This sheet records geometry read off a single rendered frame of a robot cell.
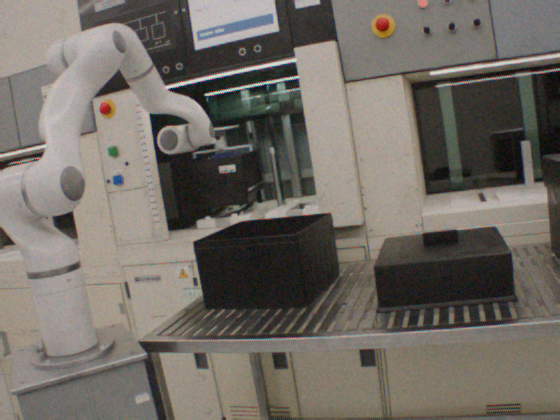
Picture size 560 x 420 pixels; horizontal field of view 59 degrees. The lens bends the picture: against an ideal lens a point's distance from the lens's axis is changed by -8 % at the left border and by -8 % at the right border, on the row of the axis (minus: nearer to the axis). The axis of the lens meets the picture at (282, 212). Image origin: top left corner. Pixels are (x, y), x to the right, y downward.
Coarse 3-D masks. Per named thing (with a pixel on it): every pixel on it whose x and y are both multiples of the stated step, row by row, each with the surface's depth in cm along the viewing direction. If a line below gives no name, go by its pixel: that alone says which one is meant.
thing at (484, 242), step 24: (384, 240) 133; (408, 240) 128; (432, 240) 118; (456, 240) 117; (480, 240) 115; (384, 264) 109; (408, 264) 107; (432, 264) 106; (456, 264) 104; (480, 264) 103; (504, 264) 102; (384, 288) 109; (408, 288) 108; (432, 288) 106; (456, 288) 105; (480, 288) 104; (504, 288) 102
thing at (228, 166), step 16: (224, 128) 193; (224, 144) 198; (192, 160) 197; (208, 160) 191; (224, 160) 189; (240, 160) 188; (256, 160) 204; (192, 176) 194; (208, 176) 192; (224, 176) 191; (240, 176) 189; (256, 176) 202; (192, 192) 195; (208, 192) 193; (224, 192) 192; (240, 192) 191; (256, 192) 208; (224, 208) 210; (240, 208) 199
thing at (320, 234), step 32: (256, 224) 153; (288, 224) 149; (320, 224) 134; (224, 256) 127; (256, 256) 124; (288, 256) 121; (320, 256) 132; (224, 288) 129; (256, 288) 125; (288, 288) 122; (320, 288) 130
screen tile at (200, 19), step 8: (192, 0) 163; (200, 0) 162; (208, 0) 161; (216, 0) 160; (224, 0) 160; (224, 8) 160; (200, 16) 163; (208, 16) 162; (216, 16) 161; (224, 16) 160; (200, 24) 163
